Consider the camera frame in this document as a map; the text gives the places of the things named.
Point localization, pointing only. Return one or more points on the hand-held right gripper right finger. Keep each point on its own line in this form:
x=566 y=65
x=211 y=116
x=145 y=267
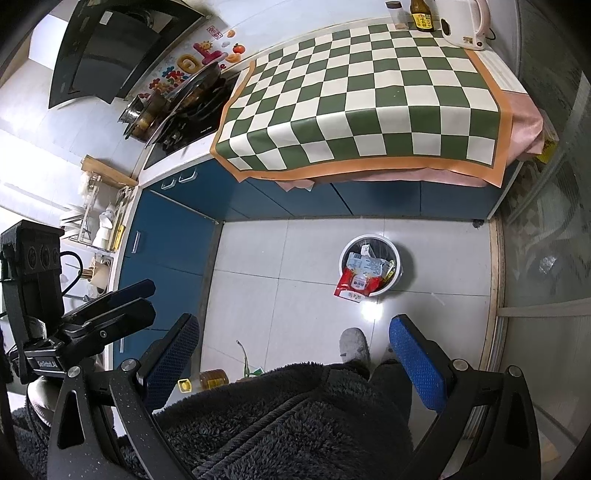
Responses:
x=415 y=364

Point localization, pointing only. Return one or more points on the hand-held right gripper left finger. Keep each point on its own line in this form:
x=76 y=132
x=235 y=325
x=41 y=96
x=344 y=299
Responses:
x=178 y=350

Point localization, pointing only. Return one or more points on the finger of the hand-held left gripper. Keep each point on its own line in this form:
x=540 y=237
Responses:
x=124 y=314
x=129 y=291

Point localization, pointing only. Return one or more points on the white round trash bin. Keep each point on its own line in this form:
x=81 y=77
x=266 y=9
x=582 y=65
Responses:
x=390 y=284

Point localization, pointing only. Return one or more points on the red snack packet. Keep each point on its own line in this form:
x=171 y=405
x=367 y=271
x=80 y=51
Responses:
x=344 y=288

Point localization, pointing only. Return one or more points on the white and blue packet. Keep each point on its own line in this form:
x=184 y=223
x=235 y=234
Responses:
x=364 y=265

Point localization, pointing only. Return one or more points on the grey fuzzy slipper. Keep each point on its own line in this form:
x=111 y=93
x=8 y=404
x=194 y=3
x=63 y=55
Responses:
x=389 y=355
x=354 y=344

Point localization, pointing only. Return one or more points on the person's black pants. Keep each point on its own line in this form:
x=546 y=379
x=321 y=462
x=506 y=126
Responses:
x=392 y=392

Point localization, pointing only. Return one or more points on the yellow oil bottle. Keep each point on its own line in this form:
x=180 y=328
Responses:
x=213 y=379

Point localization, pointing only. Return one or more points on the white ceramic bowl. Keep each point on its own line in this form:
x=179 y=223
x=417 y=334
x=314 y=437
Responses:
x=100 y=237

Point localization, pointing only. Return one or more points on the blue kitchen cabinet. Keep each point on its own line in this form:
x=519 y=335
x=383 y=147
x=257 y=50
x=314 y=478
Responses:
x=175 y=244

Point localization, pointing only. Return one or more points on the green snack packet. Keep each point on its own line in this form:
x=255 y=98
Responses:
x=255 y=372

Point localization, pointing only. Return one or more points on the metal dish rack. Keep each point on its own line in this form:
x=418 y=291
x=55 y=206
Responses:
x=85 y=217

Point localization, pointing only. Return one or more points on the yellow snack packet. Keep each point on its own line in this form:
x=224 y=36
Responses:
x=390 y=270

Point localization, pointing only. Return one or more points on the dark fleece robe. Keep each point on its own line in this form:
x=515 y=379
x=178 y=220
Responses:
x=277 y=415

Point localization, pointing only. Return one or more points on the wooden cutting board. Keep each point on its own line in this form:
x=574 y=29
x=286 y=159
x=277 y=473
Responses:
x=108 y=171

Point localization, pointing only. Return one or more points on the black bin liner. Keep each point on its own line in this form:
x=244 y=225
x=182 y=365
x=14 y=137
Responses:
x=376 y=247

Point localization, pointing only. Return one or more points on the glass sliding door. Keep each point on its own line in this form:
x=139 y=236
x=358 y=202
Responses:
x=554 y=258

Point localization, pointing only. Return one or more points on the steel pot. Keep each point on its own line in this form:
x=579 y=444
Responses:
x=138 y=115

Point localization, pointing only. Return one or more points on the black gas stove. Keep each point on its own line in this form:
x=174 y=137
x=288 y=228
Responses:
x=203 y=115

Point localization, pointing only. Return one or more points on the black wok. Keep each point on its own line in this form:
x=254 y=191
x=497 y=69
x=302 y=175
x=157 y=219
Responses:
x=203 y=87

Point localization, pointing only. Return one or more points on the black range hood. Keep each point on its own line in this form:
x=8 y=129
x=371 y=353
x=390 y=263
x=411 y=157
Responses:
x=106 y=55

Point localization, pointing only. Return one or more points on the green checkered tablecloth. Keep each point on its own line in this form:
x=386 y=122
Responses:
x=369 y=92

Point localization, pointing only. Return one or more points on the white electric kettle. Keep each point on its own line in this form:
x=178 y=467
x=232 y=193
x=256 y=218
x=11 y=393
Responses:
x=461 y=23

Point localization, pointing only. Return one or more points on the dark sauce bottle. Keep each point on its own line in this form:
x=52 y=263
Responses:
x=421 y=18

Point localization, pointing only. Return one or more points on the clear spice jar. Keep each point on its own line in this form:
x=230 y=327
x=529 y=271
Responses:
x=398 y=18

